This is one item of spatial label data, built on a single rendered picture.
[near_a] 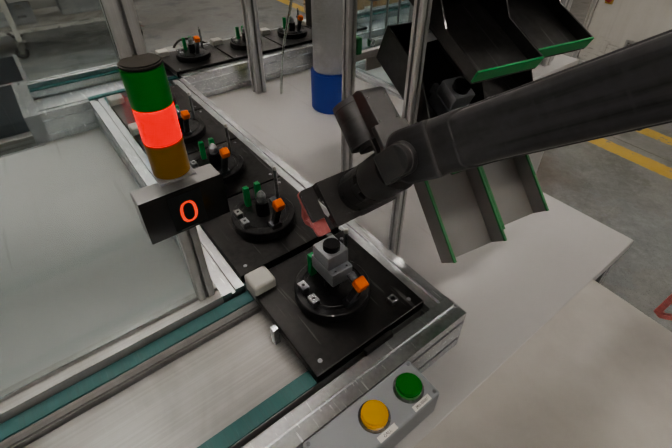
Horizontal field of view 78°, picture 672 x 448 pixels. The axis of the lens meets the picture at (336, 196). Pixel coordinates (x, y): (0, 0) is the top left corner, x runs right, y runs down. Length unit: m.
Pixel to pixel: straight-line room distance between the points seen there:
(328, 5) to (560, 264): 1.02
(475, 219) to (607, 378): 0.37
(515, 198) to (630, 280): 1.60
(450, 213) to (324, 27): 0.86
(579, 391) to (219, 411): 0.62
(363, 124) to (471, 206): 0.45
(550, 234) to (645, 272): 1.47
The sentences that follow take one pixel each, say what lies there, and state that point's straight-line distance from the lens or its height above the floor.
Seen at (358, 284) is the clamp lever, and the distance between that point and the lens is 0.68.
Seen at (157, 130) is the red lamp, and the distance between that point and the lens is 0.57.
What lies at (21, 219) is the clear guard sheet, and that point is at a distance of 0.65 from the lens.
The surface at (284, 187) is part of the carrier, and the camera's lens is 1.04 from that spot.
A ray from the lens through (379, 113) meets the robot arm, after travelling 0.48.
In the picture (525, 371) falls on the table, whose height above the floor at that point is 0.86.
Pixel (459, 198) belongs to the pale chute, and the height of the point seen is 1.07.
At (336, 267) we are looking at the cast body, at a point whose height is 1.06.
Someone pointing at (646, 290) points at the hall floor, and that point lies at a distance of 2.53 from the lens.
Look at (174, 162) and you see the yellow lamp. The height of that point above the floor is 1.29.
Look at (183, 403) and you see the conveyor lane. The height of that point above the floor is 0.92.
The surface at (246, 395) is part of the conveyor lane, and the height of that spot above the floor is 0.92.
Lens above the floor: 1.59
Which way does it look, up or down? 38 degrees down
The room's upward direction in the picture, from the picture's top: straight up
